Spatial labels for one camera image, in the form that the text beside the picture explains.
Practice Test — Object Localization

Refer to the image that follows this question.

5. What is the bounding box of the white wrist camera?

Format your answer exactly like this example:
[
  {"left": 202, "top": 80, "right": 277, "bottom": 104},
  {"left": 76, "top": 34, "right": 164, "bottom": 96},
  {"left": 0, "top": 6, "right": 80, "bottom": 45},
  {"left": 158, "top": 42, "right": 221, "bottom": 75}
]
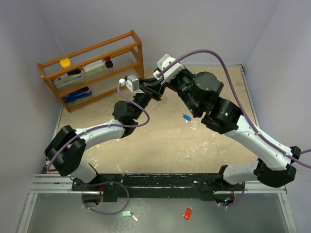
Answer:
[
  {"left": 119, "top": 75, "right": 143, "bottom": 94},
  {"left": 153, "top": 54, "right": 185, "bottom": 85}
]

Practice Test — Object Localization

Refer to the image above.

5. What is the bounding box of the white black stapler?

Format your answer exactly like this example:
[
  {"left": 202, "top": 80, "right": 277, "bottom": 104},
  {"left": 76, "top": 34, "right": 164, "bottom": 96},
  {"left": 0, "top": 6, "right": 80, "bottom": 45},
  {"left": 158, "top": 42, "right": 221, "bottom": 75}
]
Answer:
[{"left": 53, "top": 70, "right": 86, "bottom": 88}]

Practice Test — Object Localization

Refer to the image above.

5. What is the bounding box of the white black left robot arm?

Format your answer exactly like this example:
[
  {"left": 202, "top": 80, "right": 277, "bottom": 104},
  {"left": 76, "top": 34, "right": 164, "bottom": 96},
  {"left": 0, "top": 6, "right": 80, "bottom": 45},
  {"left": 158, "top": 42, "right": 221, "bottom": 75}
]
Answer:
[{"left": 44, "top": 75, "right": 165, "bottom": 190}]

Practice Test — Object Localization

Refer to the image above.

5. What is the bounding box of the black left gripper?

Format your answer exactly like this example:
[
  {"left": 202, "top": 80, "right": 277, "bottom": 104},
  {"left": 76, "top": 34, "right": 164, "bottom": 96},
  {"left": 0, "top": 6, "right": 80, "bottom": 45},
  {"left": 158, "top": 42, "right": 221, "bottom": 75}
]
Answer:
[{"left": 131, "top": 78, "right": 165, "bottom": 120}]

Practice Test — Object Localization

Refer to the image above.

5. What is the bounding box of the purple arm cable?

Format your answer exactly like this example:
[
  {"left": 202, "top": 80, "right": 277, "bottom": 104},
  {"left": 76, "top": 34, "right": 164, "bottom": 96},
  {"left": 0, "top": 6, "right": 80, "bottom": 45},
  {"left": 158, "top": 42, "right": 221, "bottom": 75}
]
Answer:
[
  {"left": 46, "top": 84, "right": 150, "bottom": 172},
  {"left": 156, "top": 49, "right": 311, "bottom": 169}
]

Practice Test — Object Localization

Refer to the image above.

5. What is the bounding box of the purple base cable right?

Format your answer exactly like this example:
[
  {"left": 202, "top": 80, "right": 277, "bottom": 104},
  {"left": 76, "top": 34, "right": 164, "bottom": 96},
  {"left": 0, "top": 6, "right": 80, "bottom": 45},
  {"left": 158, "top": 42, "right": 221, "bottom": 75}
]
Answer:
[{"left": 217, "top": 182, "right": 247, "bottom": 210}]

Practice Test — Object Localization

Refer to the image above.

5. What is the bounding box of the blue stapler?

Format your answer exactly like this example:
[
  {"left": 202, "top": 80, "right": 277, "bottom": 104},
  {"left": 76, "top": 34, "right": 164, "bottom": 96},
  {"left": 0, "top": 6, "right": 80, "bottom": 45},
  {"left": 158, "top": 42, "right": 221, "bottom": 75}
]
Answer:
[{"left": 65, "top": 86, "right": 92, "bottom": 103}]

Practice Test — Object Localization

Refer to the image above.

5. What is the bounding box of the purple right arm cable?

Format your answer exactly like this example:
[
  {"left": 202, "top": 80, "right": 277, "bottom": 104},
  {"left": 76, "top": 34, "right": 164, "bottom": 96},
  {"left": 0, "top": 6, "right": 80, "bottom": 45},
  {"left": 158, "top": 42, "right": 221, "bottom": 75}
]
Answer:
[{"left": 156, "top": 49, "right": 311, "bottom": 169}]

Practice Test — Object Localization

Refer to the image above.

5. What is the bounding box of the wooden shelf rack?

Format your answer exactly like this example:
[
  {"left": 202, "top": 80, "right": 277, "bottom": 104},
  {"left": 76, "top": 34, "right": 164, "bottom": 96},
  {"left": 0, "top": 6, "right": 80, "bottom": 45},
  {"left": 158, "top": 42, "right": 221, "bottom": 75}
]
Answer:
[{"left": 37, "top": 30, "right": 144, "bottom": 112}]

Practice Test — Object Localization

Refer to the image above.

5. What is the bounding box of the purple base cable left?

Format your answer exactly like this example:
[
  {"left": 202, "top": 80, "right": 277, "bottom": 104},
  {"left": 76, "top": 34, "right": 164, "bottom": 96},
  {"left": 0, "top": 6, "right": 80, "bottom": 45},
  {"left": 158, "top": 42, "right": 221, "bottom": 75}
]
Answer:
[{"left": 81, "top": 180, "right": 130, "bottom": 215}]

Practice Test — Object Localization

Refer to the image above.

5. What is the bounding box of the white cardboard box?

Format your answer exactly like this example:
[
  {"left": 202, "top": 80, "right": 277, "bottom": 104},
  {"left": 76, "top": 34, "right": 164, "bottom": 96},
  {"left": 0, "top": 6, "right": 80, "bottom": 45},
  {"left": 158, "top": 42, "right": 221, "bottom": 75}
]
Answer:
[{"left": 83, "top": 60, "right": 106, "bottom": 76}]

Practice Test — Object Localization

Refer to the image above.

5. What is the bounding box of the green key tag with key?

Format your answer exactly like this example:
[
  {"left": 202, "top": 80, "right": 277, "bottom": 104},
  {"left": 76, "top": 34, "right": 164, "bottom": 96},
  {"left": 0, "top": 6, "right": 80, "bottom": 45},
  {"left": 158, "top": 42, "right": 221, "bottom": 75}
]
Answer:
[{"left": 121, "top": 210, "right": 138, "bottom": 222}]

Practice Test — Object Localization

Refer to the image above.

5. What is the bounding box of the red black stamp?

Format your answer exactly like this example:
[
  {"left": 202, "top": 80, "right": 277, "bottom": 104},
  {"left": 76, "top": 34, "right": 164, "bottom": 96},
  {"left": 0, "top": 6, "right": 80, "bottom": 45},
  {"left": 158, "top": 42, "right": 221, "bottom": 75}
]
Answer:
[{"left": 104, "top": 56, "right": 113, "bottom": 68}]

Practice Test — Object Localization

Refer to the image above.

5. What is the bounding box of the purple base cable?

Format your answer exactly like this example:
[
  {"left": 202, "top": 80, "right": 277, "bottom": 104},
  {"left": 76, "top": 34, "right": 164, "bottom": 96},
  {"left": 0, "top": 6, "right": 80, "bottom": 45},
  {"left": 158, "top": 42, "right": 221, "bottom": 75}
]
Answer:
[
  {"left": 217, "top": 182, "right": 247, "bottom": 210},
  {"left": 81, "top": 180, "right": 130, "bottom": 215}
]

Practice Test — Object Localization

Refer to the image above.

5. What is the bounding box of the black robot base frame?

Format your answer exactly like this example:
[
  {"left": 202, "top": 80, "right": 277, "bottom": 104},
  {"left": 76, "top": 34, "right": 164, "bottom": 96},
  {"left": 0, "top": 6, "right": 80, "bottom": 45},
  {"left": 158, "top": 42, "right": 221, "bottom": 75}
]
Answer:
[{"left": 72, "top": 173, "right": 245, "bottom": 202}]

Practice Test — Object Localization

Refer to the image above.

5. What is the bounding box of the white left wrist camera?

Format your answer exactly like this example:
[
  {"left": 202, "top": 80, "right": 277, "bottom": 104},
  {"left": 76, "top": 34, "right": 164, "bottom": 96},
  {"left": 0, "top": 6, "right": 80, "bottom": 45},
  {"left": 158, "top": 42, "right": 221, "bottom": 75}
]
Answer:
[{"left": 119, "top": 75, "right": 143, "bottom": 94}]

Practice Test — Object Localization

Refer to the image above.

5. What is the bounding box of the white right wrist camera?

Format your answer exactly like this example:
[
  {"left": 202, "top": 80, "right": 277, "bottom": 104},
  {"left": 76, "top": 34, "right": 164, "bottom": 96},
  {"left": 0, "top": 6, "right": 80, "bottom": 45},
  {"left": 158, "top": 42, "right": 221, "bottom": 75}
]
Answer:
[{"left": 153, "top": 54, "right": 185, "bottom": 85}]

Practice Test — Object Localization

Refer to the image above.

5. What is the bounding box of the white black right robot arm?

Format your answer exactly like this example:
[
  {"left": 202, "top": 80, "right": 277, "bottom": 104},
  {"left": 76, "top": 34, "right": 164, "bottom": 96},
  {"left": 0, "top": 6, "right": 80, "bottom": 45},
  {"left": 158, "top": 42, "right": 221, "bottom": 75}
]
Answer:
[{"left": 164, "top": 67, "right": 301, "bottom": 190}]

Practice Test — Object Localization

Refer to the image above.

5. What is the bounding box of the red key tag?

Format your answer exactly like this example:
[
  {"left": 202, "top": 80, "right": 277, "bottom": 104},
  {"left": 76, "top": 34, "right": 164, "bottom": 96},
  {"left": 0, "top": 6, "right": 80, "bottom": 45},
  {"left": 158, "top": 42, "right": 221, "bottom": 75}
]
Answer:
[{"left": 182, "top": 207, "right": 193, "bottom": 220}]

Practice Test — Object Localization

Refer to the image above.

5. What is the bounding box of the blue capped key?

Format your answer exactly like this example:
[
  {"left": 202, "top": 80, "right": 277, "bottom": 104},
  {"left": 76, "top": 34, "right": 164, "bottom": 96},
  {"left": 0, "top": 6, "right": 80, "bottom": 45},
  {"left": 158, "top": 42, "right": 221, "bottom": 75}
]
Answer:
[{"left": 183, "top": 114, "right": 192, "bottom": 123}]

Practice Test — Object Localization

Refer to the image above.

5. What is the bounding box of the yellow lidded jar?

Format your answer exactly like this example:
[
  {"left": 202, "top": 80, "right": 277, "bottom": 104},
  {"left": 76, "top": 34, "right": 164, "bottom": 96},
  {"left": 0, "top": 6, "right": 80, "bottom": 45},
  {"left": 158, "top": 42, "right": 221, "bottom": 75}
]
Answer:
[{"left": 59, "top": 58, "right": 71, "bottom": 69}]

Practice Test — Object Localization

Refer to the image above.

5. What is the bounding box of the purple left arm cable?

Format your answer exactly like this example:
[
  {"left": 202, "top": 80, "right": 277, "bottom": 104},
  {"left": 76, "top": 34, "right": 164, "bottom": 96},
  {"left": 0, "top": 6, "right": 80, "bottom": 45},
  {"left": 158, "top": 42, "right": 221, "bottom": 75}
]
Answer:
[{"left": 46, "top": 84, "right": 150, "bottom": 172}]

